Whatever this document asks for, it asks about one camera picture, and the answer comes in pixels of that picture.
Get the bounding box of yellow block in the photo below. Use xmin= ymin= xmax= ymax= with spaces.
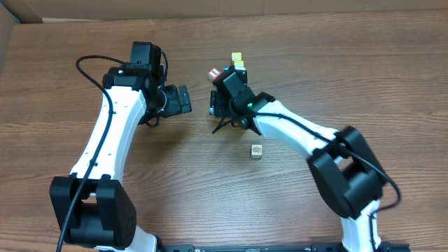
xmin=233 ymin=60 xmax=244 ymax=67
xmin=231 ymin=52 xmax=242 ymax=62

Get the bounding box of far yellow block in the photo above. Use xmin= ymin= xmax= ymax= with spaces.
xmin=231 ymin=52 xmax=242 ymax=62

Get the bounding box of red letter block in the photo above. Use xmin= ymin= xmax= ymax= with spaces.
xmin=208 ymin=67 xmax=221 ymax=81

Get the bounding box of blue-faced wooden block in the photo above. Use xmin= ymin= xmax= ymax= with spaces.
xmin=251 ymin=144 xmax=263 ymax=158

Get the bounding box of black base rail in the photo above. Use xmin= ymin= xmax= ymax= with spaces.
xmin=156 ymin=242 xmax=411 ymax=252

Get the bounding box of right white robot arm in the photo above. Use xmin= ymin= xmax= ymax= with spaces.
xmin=210 ymin=90 xmax=388 ymax=251

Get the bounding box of near yellow block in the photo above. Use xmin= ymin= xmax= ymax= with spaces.
xmin=233 ymin=60 xmax=244 ymax=67

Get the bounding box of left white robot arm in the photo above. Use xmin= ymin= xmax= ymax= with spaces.
xmin=49 ymin=73 xmax=161 ymax=251

